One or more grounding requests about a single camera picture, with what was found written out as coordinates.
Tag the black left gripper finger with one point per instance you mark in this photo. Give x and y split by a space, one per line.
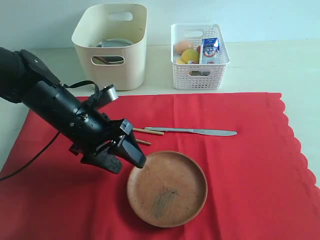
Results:
128 149
102 159

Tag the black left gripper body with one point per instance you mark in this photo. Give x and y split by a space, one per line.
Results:
92 132

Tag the dark wooden spoon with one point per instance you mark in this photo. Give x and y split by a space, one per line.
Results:
102 59

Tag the steel cup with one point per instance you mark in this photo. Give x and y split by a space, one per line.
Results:
110 44

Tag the pale green ceramic bowl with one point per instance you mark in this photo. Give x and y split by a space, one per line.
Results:
113 59

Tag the yellow cheese wedge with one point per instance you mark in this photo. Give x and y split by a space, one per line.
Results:
180 61

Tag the yellow lemon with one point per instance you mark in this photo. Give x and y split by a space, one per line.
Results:
190 55

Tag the brown egg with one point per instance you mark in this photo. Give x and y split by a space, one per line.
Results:
181 46

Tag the red sausage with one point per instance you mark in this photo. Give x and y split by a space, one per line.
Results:
198 49

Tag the blue white milk carton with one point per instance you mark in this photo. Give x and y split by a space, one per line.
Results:
209 54

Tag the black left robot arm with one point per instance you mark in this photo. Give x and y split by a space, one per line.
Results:
24 78

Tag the wooden chopstick lower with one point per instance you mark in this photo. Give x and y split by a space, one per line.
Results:
143 142

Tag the wooden chopstick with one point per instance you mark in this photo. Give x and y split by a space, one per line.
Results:
146 131
143 142

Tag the wooden chopstick upper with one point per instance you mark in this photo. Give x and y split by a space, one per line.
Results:
146 131

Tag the brown wooden plate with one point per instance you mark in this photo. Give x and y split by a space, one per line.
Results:
169 191

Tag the steel table knife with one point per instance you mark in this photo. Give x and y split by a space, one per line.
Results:
207 132

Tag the white perforated plastic basket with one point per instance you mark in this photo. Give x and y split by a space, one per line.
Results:
191 76

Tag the cream plastic tub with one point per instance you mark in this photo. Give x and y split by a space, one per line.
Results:
112 21

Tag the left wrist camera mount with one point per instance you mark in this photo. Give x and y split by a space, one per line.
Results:
105 96

